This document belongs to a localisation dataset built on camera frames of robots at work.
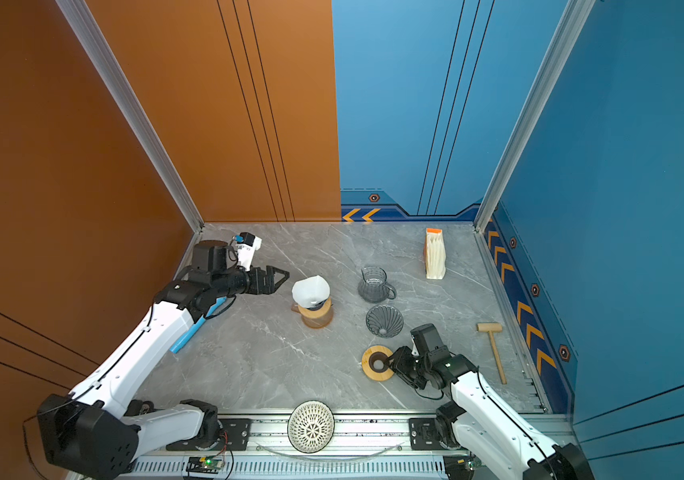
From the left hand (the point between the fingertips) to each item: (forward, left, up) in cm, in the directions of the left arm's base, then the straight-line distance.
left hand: (278, 271), depth 78 cm
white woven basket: (-32, -10, -22) cm, 40 cm away
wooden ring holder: (-19, -25, -21) cm, 38 cm away
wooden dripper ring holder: (-5, -10, -14) cm, 18 cm away
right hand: (-18, -29, -20) cm, 40 cm away
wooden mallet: (-5, -62, -21) cm, 66 cm away
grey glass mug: (+11, -27, -23) cm, 37 cm away
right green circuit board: (-39, -46, -24) cm, 65 cm away
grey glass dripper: (-4, -29, -19) cm, 35 cm away
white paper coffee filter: (0, -8, -10) cm, 13 cm away
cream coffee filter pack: (+19, -48, -16) cm, 54 cm away
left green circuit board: (-40, +15, -25) cm, 49 cm away
